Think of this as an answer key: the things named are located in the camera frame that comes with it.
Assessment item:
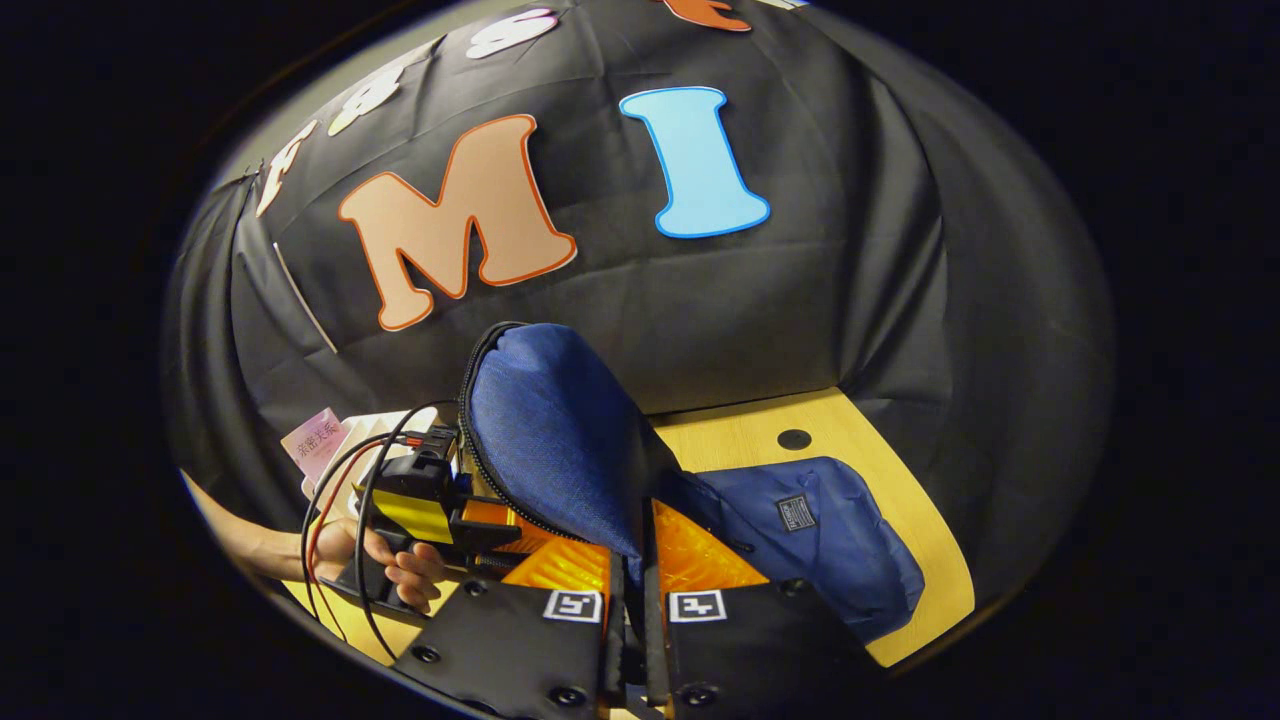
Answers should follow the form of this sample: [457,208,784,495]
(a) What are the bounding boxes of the white bookshelf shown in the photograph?
[300,405,443,501]

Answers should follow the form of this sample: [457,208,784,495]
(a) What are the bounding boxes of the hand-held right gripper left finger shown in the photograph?
[392,540,627,719]

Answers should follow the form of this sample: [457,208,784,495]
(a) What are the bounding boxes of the blue schoolbag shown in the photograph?
[458,320,926,643]

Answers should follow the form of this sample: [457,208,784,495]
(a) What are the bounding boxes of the black backdrop cloth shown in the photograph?
[165,0,1116,601]

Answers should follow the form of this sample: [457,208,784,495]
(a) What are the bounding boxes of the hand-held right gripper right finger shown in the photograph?
[640,498,886,717]

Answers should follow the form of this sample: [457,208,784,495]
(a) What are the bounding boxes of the pink book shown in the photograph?
[280,407,349,491]

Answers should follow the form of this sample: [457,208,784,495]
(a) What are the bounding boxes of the black cable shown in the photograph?
[300,400,463,641]

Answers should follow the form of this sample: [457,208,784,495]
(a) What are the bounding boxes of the red cable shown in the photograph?
[305,432,431,641]

